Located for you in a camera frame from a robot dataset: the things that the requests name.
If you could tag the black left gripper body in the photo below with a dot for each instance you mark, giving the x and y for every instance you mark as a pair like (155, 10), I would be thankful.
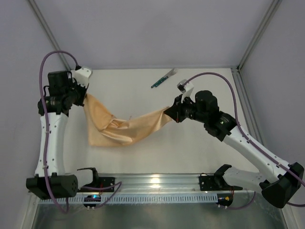
(81, 94)

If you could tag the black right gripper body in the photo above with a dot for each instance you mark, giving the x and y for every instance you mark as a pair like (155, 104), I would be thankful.
(177, 110)

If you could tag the peach satin napkin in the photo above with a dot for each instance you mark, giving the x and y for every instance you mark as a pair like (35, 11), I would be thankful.
(105, 130)

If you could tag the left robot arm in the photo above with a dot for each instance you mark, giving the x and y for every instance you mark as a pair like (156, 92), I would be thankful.
(54, 118)

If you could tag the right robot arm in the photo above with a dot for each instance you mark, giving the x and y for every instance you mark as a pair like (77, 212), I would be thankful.
(225, 128)

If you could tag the right controller board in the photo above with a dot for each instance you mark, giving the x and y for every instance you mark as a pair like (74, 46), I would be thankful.
(224, 201)

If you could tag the controller board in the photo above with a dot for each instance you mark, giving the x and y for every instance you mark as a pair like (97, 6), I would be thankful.
(224, 201)
(92, 201)

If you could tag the left controller board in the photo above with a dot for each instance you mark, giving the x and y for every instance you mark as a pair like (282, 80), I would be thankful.
(92, 201)

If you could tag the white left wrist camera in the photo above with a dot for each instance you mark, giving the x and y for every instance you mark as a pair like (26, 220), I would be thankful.
(82, 76)

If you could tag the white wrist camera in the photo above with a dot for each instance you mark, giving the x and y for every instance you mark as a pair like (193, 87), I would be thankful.
(82, 76)
(186, 88)

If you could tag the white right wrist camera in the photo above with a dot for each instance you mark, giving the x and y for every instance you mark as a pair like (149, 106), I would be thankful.
(186, 88)

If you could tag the green handled knife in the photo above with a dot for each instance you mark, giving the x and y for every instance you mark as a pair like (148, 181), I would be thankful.
(162, 79)

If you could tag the right side frame rail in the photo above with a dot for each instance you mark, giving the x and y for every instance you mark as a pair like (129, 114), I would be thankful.
(247, 109)

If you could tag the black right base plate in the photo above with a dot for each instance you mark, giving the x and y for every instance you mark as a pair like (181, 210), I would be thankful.
(215, 183)

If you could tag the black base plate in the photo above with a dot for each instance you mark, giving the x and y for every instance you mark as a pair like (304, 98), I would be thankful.
(215, 183)
(104, 184)

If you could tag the left back frame post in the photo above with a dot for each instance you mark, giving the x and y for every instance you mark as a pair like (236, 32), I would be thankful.
(43, 23)

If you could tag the frame post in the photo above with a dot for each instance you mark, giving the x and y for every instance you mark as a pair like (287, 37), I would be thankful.
(43, 23)
(265, 21)

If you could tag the aluminium frame rail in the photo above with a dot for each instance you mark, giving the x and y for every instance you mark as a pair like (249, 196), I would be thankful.
(155, 182)

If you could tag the white slotted cable duct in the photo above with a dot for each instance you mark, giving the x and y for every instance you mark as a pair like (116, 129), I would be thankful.
(151, 198)

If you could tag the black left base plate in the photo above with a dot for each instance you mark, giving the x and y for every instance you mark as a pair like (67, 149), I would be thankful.
(104, 184)

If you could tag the right back frame post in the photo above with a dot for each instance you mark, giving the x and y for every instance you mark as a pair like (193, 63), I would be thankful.
(265, 21)

